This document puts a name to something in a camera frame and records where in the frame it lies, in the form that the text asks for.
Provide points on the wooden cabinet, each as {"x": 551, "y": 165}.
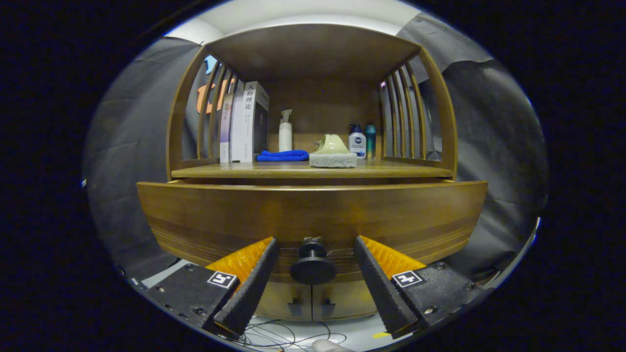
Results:
{"x": 313, "y": 54}

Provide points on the wooden cabinet door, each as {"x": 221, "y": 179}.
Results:
{"x": 352, "y": 298}
{"x": 283, "y": 298}

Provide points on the white bottle with blue cap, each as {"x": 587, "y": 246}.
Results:
{"x": 357, "y": 144}

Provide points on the wooden countertop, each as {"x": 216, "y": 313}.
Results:
{"x": 274, "y": 168}

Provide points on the beige lidded tea cup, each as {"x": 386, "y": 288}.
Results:
{"x": 318, "y": 145}

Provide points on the black round drawer knob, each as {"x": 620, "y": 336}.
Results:
{"x": 313, "y": 269}

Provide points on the thin white book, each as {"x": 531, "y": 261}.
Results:
{"x": 237, "y": 132}

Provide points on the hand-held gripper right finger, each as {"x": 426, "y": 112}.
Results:
{"x": 382, "y": 288}

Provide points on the wooden drawer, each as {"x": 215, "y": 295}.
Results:
{"x": 220, "y": 215}

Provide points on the yellow tape strip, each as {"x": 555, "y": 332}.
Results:
{"x": 380, "y": 335}

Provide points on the teal slim bottle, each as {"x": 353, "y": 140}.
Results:
{"x": 371, "y": 139}

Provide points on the green sponge scrubber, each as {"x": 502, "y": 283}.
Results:
{"x": 332, "y": 159}

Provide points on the white pump bottle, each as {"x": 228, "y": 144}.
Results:
{"x": 285, "y": 139}

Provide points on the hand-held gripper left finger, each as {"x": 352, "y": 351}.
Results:
{"x": 254, "y": 288}

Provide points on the pale rounded object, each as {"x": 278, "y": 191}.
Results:
{"x": 327, "y": 346}

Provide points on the folded blue cloth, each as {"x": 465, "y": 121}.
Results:
{"x": 281, "y": 156}

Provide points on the thick grey portrait book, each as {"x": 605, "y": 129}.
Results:
{"x": 257, "y": 122}

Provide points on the thin purple book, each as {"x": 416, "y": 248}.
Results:
{"x": 225, "y": 132}

